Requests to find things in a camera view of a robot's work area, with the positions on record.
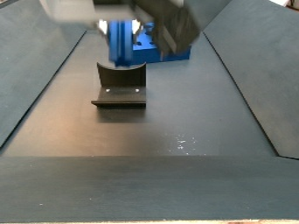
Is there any blue star-profile bar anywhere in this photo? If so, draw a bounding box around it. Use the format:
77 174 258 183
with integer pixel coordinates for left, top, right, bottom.
109 20 134 67

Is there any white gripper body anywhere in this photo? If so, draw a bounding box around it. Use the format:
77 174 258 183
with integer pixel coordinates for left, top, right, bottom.
134 0 202 56

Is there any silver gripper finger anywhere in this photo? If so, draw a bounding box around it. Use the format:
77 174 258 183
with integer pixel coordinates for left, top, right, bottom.
98 19 109 41
133 19 143 43

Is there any blue shape-sorter block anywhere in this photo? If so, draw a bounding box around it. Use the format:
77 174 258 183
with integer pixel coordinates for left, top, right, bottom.
133 23 191 65

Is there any black curved fixture stand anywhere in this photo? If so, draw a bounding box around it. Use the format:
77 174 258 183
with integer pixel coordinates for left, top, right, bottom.
91 64 146 108

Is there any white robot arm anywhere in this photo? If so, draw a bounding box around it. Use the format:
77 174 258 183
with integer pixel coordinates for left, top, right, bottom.
39 0 202 55

